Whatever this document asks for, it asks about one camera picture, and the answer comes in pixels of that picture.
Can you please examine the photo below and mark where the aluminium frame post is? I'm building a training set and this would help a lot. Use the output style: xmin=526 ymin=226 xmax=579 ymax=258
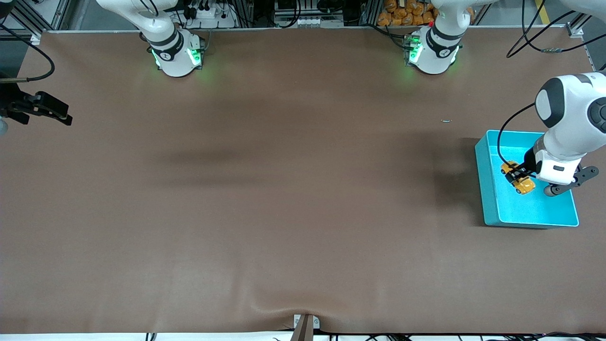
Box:
xmin=566 ymin=9 xmax=599 ymax=38
xmin=9 ymin=0 xmax=71 ymax=45

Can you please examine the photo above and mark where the brown table mat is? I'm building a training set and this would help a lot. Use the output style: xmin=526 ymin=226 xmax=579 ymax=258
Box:
xmin=0 ymin=27 xmax=606 ymax=334

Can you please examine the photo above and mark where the small white connector block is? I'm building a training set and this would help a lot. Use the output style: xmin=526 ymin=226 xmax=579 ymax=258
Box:
xmin=294 ymin=17 xmax=345 ymax=27

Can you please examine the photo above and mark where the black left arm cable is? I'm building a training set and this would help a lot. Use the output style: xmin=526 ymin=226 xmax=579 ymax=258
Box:
xmin=497 ymin=0 xmax=606 ymax=167

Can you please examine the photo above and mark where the orange packets pile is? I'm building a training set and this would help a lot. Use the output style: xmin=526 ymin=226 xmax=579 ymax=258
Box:
xmin=377 ymin=0 xmax=475 ymax=27

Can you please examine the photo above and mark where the teal plastic storage bin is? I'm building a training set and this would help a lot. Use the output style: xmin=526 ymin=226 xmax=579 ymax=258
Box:
xmin=475 ymin=129 xmax=580 ymax=229

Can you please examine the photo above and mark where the yellow beetle toy car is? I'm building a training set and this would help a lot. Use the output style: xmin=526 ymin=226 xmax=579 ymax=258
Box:
xmin=500 ymin=161 xmax=537 ymax=196

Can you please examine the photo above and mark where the grey metal table clamp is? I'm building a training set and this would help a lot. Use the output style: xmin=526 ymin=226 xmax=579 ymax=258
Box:
xmin=291 ymin=314 xmax=321 ymax=341

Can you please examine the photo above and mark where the white power strip with plugs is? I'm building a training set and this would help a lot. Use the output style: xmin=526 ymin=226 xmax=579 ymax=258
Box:
xmin=187 ymin=0 xmax=237 ymax=29

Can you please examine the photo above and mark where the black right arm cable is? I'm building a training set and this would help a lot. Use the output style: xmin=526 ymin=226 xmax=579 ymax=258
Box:
xmin=0 ymin=24 xmax=55 ymax=84

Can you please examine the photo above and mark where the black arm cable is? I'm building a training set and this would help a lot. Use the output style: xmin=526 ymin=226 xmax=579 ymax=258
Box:
xmin=497 ymin=0 xmax=606 ymax=167
xmin=0 ymin=24 xmax=55 ymax=84

